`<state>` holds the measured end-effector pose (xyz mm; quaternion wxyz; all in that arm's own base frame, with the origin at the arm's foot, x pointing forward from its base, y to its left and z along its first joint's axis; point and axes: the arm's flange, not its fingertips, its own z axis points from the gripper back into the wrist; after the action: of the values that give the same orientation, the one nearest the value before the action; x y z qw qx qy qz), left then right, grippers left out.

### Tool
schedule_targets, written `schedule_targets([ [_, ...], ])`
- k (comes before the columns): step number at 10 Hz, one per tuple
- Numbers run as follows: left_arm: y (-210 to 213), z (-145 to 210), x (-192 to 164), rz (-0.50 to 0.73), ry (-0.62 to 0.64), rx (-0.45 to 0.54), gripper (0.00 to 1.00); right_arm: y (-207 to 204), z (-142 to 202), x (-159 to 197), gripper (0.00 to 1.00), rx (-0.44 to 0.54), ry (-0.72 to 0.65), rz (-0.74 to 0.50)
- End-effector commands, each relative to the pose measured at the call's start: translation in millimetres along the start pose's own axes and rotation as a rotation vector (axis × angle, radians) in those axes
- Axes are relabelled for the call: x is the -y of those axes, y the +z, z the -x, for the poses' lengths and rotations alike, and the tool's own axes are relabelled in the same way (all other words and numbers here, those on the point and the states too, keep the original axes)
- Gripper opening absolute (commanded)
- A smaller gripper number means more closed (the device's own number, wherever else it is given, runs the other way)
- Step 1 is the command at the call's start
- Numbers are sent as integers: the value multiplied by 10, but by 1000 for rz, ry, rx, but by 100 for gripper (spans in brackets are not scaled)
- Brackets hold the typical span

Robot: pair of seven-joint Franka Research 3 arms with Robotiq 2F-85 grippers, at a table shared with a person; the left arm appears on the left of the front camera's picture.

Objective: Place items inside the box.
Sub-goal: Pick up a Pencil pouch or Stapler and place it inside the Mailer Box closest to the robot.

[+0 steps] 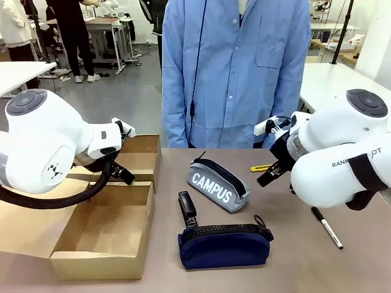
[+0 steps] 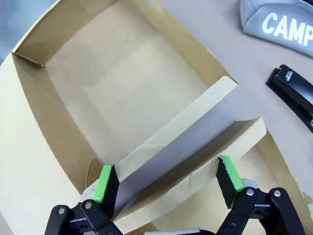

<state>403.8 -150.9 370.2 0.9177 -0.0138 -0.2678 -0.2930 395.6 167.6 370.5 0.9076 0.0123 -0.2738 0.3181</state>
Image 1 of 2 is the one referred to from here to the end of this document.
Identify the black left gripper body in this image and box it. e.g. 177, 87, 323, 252
73, 151, 120, 174

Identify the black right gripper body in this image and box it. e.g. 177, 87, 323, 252
268, 131, 302, 172

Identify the grey Campus pencil case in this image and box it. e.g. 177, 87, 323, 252
186, 151, 250, 214

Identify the black stapler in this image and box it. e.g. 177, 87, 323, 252
178, 191, 199, 228

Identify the black marker pen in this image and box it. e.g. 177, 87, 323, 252
310, 206, 345, 250

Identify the navy blue pencil case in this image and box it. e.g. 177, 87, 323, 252
177, 214, 274, 270

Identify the brown cardboard box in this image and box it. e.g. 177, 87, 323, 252
0, 178, 156, 281
65, 134, 162, 195

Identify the white table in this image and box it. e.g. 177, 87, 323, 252
0, 62, 58, 98
299, 62, 391, 114

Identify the person in blue shirt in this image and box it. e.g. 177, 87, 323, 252
161, 0, 312, 150

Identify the wooden top table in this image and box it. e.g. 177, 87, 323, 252
310, 38, 360, 65

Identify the background person in black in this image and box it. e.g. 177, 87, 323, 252
45, 0, 101, 84

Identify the black tripod pole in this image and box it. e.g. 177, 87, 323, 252
331, 0, 355, 65

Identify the brown top workbench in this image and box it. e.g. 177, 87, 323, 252
84, 17, 135, 76

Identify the background person in white coat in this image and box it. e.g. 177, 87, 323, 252
0, 0, 39, 62

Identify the background person striped black jacket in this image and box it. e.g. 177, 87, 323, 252
139, 0, 169, 71

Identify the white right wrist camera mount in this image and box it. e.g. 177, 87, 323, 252
254, 115, 291, 137

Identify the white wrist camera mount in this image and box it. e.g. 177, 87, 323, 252
254, 115, 291, 137
111, 117, 136, 137

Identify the black braided cable hose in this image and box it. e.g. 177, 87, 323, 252
0, 158, 114, 210

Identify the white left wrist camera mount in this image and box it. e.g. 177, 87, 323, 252
111, 117, 136, 137

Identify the thin black cord on shirt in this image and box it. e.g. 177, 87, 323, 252
188, 0, 209, 149

